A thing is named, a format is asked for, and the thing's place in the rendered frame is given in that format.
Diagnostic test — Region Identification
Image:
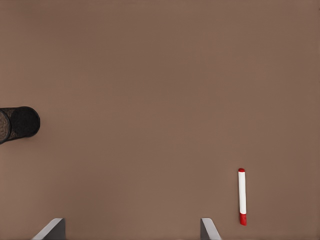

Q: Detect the white marker with red cap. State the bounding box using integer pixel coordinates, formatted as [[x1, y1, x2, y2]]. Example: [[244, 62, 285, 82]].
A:
[[237, 167, 249, 227]]

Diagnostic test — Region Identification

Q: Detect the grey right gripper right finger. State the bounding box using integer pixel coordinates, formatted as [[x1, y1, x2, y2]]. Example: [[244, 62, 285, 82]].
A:
[[200, 217, 223, 240]]

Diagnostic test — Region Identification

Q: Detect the black mesh pen holder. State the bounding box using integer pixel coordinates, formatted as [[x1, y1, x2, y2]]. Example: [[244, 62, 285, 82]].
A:
[[0, 106, 41, 145]]

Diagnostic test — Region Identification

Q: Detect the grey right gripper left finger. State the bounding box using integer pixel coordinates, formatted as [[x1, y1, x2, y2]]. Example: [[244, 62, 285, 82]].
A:
[[31, 217, 67, 240]]

